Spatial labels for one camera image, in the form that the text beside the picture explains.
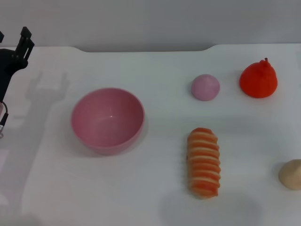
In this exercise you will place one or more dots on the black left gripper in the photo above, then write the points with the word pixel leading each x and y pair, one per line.
pixel 9 62

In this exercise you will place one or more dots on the pink plastic bowl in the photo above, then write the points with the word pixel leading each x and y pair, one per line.
pixel 107 131

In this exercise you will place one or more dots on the orange striped long bread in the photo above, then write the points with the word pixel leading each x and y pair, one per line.
pixel 204 164

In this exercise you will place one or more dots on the pink round toy peach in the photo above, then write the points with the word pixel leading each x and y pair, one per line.
pixel 205 88

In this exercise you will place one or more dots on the red-orange toy fruit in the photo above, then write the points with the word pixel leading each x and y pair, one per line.
pixel 258 81

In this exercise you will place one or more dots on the beige round bun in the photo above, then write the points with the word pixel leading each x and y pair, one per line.
pixel 291 175

